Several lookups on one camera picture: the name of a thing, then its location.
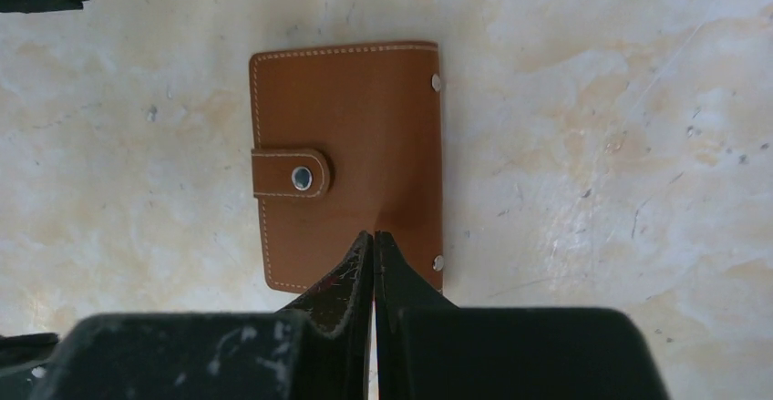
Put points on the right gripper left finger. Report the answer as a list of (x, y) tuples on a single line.
[(331, 323)]

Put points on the brown leather card holder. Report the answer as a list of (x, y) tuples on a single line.
[(346, 139)]

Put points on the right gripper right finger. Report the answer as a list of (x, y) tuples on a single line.
[(398, 290)]

